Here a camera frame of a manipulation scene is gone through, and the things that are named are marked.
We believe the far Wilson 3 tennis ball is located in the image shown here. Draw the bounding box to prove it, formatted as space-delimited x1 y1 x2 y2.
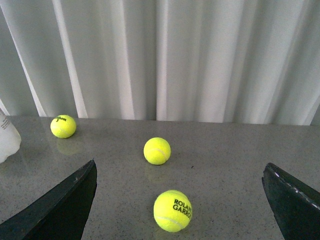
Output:
50 115 77 139

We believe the Roland Garros tennis ball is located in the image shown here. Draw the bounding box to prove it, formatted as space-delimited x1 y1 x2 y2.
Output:
153 189 193 233

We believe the blue white tennis ball can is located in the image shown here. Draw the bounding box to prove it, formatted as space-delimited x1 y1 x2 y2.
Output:
0 110 22 163

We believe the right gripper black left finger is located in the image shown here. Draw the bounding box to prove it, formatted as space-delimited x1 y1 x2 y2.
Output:
0 160 97 240

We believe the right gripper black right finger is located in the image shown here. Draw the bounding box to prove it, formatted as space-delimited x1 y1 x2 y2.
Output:
261 162 320 240

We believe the white pleated curtain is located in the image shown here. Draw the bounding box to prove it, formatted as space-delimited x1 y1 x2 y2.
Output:
0 0 320 126

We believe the plain yellow tennis ball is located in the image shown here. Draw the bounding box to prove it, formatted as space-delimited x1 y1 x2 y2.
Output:
143 137 171 165

